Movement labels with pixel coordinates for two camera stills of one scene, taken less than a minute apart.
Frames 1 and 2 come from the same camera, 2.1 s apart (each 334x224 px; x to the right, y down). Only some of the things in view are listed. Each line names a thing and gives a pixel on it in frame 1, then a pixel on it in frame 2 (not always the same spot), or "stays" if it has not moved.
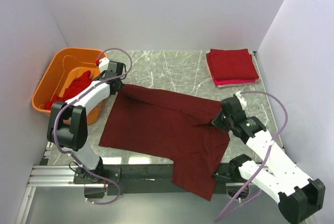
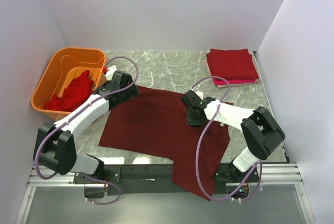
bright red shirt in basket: x=72 y=88 stays
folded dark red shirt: x=231 y=64 stays
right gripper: x=219 y=121 to x=194 y=120
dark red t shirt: x=146 y=126 stays
